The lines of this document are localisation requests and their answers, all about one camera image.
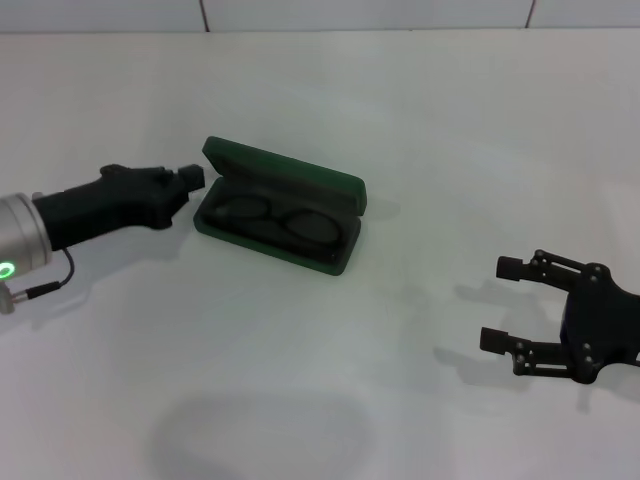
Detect green glasses case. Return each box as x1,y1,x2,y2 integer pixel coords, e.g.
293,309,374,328
192,134,369,277

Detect left gripper connector cable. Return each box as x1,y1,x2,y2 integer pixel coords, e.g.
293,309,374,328
0,247,77,317

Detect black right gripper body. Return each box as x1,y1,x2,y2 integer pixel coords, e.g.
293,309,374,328
558,261,640,386

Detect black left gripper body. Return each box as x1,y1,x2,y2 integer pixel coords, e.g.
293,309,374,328
31,162,194,250

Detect black glasses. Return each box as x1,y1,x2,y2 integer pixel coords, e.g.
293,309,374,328
214,192,346,251

